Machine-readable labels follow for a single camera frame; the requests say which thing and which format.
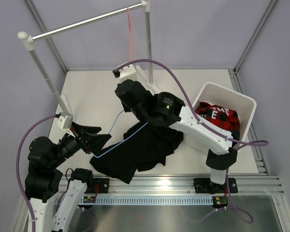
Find pink clothes hanger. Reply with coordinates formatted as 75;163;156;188
127;5;133;61

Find white plastic basket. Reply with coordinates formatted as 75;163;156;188
191;82;257;142

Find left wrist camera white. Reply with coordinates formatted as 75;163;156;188
57;112;73;135

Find blue clothes hanger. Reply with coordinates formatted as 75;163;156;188
94;110;149;159

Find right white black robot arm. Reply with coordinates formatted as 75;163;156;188
115;79;240;192

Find slotted cable duct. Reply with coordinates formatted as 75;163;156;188
54;195;215;206

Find silver white clothes rack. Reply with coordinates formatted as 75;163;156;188
17;0;152;113

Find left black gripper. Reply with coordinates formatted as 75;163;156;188
50;121;111;168

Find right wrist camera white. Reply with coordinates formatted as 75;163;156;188
112;65;138;83

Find red black plaid shirt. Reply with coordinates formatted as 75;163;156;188
195;102;240;140

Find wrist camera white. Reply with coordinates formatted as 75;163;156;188
57;112;73;135
112;65;138;83

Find aluminium mounting rail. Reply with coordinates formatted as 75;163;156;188
21;175;285;196

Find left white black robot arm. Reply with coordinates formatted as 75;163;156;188
25;123;111;232

